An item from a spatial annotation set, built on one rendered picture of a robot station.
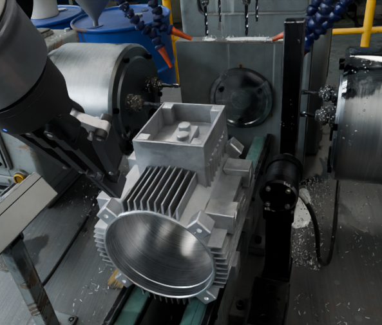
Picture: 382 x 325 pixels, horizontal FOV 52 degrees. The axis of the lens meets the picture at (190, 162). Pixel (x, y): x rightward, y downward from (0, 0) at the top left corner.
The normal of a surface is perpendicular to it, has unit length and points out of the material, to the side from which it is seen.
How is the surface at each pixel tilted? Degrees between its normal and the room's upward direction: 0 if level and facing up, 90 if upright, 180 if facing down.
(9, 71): 103
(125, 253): 62
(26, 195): 54
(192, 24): 90
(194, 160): 90
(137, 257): 47
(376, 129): 73
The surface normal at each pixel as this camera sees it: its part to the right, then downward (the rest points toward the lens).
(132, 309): -0.09, -0.83
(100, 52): -0.16, -0.69
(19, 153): -0.32, 0.54
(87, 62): -0.23, -0.47
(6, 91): 0.52, 0.69
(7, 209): 0.71, -0.40
